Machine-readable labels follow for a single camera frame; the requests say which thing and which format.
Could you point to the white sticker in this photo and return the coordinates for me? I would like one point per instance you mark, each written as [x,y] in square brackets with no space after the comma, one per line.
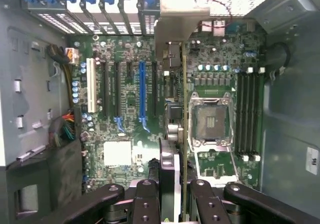
[313,160]

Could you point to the silver chipset heatsink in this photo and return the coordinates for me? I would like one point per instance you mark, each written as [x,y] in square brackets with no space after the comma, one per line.
[117,153]

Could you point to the white expansion slot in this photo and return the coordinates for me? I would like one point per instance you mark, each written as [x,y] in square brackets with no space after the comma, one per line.
[91,84]

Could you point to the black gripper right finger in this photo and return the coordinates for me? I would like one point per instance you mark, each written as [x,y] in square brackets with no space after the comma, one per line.
[210,204]

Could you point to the RAM slot white clips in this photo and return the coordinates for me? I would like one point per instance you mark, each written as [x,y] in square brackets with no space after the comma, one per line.
[247,114]
[259,114]

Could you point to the green motherboard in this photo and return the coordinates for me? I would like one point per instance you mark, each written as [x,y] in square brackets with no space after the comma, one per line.
[135,134]

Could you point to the short black expansion slot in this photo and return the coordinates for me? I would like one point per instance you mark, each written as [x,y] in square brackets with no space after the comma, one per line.
[129,69]

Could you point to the long black expansion slot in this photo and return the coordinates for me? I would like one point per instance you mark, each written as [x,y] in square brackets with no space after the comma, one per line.
[154,89]
[105,89]
[117,89]

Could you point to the black open PC case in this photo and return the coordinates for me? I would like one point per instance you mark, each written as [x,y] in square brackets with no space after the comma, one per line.
[287,121]

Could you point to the blue expansion slot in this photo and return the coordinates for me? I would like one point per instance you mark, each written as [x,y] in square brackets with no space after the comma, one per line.
[142,89]

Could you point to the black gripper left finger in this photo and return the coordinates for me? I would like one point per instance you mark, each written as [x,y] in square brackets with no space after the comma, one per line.
[146,204]

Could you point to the RAM slot black clips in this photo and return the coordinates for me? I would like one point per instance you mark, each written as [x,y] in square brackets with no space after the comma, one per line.
[253,114]
[240,114]

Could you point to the CPU socket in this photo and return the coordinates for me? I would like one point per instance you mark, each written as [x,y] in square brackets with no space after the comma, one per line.
[212,121]

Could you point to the black plastic shroud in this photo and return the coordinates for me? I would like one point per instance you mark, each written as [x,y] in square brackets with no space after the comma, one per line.
[62,171]

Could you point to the grey power supply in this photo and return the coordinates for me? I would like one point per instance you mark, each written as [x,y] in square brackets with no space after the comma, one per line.
[30,84]

